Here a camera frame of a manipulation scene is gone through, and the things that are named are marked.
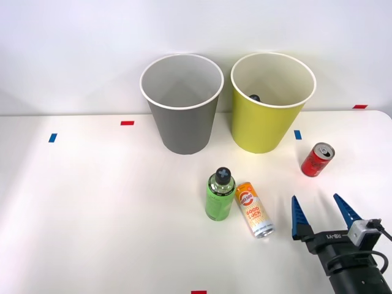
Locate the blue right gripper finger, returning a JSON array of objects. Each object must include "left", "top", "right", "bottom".
[
  {"left": 333, "top": 193, "right": 364, "bottom": 231},
  {"left": 290, "top": 194, "right": 315, "bottom": 243}
]

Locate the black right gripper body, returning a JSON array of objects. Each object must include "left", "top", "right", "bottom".
[{"left": 307, "top": 229, "right": 381, "bottom": 277}]

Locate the red drink can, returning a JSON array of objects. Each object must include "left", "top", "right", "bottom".
[{"left": 301, "top": 141, "right": 336, "bottom": 178}]

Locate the orange and white drink can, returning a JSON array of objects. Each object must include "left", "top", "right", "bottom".
[{"left": 234, "top": 181, "right": 276, "bottom": 239}]

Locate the green bottle with black cap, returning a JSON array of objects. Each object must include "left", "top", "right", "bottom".
[{"left": 205, "top": 167, "right": 236, "bottom": 222}]

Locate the yellow-green plastic waste bin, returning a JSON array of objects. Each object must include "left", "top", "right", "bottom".
[{"left": 230, "top": 51, "right": 317, "bottom": 155}]

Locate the grey plastic waste bin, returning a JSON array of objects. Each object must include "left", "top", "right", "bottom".
[{"left": 140, "top": 53, "right": 225, "bottom": 156}]

